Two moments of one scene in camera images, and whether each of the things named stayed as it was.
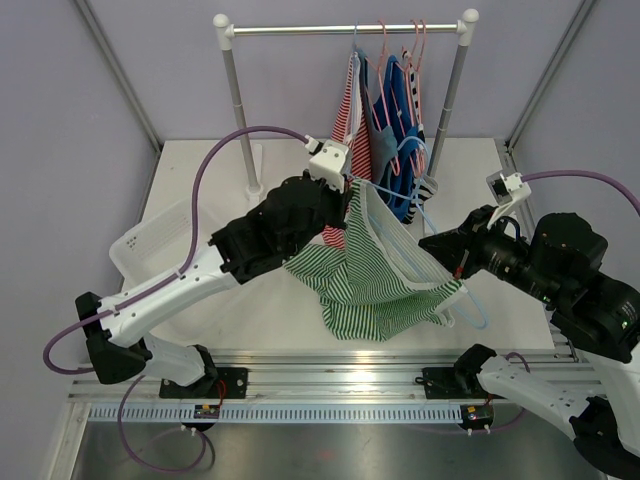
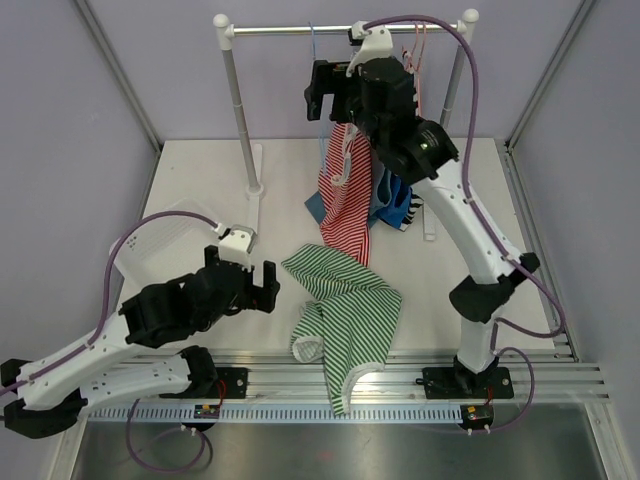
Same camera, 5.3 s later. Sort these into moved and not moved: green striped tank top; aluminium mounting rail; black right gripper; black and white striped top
Moved: black right gripper; green striped tank top
Not moved: black and white striped top; aluminium mounting rail
